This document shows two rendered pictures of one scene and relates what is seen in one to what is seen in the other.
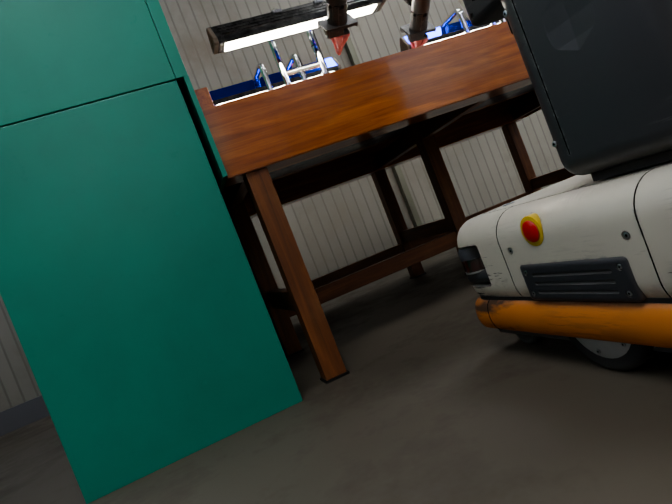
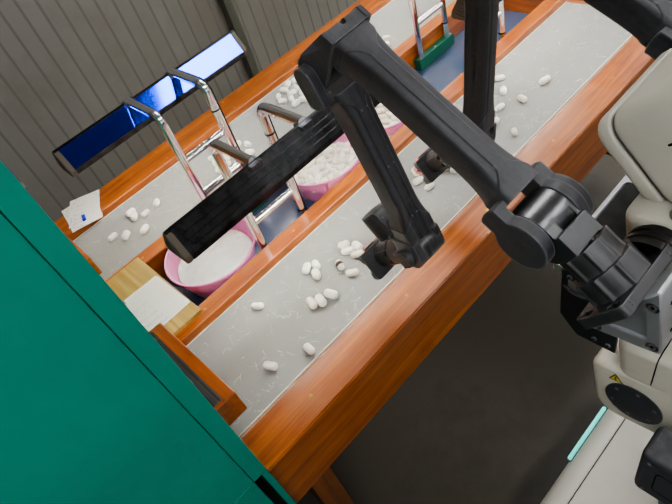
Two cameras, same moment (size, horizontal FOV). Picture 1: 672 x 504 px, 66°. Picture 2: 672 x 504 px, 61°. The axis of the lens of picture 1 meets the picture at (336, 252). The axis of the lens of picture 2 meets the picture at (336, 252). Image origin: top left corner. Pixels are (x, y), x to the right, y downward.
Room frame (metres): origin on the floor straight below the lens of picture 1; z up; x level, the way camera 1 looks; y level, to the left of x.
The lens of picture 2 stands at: (0.72, 0.05, 1.80)
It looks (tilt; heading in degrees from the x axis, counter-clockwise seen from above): 45 degrees down; 346
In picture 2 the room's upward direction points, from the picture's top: 21 degrees counter-clockwise
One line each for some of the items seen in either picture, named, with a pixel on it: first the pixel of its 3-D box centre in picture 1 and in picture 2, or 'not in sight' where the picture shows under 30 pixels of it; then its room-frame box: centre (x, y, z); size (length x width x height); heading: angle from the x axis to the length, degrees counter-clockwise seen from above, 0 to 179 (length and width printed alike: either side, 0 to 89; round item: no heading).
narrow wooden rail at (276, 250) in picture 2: not in sight; (397, 154); (1.99, -0.56, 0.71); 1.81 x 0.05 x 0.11; 106
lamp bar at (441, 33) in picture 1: (456, 29); not in sight; (2.57, -0.95, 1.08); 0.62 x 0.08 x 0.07; 106
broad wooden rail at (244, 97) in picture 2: (372, 154); (259, 109); (2.68, -0.36, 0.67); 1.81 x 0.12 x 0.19; 106
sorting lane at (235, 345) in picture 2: not in sight; (444, 167); (1.82, -0.61, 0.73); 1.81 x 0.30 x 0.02; 106
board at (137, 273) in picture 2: not in sight; (145, 301); (1.92, 0.28, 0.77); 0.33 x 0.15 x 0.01; 16
